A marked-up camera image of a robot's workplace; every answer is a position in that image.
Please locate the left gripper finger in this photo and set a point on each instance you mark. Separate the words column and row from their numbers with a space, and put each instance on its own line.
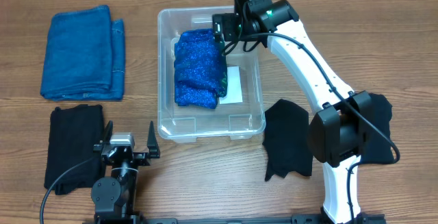
column 107, row 133
column 152, row 143

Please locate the folded blue denim cloth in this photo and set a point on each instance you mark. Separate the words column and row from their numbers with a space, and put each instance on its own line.
column 85, row 57

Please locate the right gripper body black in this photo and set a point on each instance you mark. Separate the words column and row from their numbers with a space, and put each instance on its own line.
column 222, row 23

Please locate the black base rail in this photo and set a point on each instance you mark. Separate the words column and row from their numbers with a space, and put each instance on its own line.
column 295, row 219

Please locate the blue sparkly cloth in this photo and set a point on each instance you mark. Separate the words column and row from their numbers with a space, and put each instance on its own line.
column 200, row 69

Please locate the clear plastic container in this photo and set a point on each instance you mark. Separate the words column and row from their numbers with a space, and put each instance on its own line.
column 186, row 124

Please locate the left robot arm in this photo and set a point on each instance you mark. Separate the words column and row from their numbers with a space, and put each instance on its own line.
column 114, row 196

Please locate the white paper label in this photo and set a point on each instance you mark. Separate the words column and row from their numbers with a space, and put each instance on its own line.
column 234, row 87

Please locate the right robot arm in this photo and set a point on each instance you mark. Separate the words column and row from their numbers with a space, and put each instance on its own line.
column 339, row 130

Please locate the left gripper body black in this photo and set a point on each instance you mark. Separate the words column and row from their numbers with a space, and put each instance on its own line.
column 141, row 160

